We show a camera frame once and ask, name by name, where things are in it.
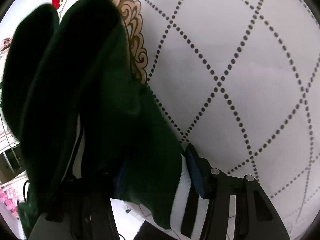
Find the green striped garment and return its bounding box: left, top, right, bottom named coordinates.
left=2, top=0, right=191, bottom=239

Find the white quilted bed cover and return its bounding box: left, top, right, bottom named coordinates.
left=0, top=0, right=320, bottom=240

